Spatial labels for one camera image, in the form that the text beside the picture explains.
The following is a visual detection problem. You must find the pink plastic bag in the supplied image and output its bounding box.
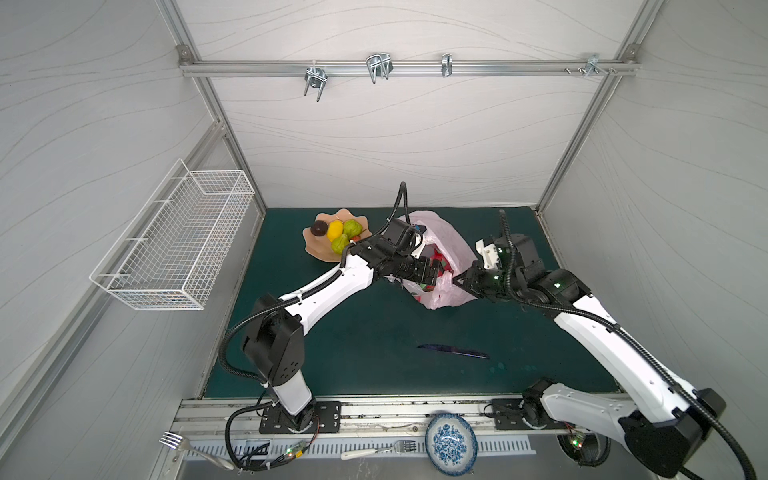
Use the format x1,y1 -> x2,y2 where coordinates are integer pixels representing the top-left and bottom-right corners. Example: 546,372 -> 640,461
387,211 -> 477,310

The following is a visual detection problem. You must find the red dragon fruit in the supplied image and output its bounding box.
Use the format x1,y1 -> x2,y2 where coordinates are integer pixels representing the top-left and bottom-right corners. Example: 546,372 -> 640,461
421,250 -> 453,292

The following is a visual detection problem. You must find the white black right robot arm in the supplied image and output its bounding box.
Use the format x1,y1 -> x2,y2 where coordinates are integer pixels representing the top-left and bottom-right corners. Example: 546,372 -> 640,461
453,234 -> 725,478

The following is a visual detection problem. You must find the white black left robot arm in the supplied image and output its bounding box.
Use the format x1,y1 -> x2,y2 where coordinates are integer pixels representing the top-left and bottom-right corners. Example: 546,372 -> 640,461
242,219 -> 442,429

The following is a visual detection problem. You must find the green pear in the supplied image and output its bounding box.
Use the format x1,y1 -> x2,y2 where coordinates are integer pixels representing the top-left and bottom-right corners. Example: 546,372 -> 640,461
331,219 -> 363,255

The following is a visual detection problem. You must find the yellow lemon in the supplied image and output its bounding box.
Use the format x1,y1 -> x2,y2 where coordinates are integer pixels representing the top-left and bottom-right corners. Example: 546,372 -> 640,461
326,220 -> 344,242

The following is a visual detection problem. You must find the beige scalloped fruit bowl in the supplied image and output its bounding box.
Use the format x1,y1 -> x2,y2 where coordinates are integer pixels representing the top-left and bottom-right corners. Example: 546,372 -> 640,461
302,208 -> 372,263

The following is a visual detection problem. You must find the dark purple plum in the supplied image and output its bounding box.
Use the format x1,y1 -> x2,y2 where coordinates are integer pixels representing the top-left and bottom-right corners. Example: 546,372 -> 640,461
310,220 -> 329,237

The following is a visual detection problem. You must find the dark purple knife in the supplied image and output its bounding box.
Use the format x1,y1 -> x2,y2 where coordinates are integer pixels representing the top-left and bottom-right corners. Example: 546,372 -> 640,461
418,344 -> 490,360

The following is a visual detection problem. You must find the blue white patterned plate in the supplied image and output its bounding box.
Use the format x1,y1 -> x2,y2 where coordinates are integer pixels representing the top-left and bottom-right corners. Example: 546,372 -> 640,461
424,413 -> 479,477

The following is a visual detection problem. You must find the metal hook clamp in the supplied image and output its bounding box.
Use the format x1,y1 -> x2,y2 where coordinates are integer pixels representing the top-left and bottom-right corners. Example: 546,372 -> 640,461
365,52 -> 393,84

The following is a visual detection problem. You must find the metal u-bolt clamp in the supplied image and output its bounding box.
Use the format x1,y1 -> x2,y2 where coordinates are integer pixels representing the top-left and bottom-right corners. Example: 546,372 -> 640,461
303,65 -> 328,102

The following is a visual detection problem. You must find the small metal hook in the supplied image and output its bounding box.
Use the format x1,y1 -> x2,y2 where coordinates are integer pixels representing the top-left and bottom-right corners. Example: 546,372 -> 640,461
441,53 -> 453,78

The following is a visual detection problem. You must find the silver fork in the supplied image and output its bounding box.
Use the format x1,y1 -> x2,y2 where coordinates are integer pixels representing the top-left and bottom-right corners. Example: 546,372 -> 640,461
159,431 -> 237,471

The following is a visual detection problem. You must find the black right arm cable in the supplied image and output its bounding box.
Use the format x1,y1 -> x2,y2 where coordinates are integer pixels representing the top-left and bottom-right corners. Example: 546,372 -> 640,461
497,208 -> 758,480

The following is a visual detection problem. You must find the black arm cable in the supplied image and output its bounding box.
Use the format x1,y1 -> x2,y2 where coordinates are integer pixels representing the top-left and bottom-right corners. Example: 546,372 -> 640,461
497,208 -> 758,480
217,181 -> 412,472

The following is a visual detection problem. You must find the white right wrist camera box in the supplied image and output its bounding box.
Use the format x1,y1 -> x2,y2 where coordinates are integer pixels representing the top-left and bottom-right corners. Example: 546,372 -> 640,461
475,239 -> 499,270

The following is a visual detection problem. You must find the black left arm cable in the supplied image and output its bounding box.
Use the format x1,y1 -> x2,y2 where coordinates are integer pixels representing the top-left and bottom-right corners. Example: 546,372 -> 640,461
217,181 -> 412,472

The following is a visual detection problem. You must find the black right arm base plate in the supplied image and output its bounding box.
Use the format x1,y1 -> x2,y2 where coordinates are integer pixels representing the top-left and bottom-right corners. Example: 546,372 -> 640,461
482,398 -> 569,432

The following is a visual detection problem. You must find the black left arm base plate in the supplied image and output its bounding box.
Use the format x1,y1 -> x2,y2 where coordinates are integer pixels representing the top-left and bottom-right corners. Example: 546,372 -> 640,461
259,400 -> 342,434

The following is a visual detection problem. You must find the white handled fork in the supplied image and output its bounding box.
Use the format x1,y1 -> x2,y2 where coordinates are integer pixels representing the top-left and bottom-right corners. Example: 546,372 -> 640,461
340,440 -> 417,461

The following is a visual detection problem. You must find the metal bracket with screws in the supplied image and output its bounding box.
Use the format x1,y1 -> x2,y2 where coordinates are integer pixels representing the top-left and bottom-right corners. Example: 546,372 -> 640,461
564,54 -> 618,78

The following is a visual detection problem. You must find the white wire basket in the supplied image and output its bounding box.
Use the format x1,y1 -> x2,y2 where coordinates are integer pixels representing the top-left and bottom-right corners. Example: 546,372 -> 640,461
89,159 -> 255,311

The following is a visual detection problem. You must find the aluminium cross rail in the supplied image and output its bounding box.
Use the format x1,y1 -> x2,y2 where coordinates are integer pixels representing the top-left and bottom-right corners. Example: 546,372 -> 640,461
179,53 -> 641,78

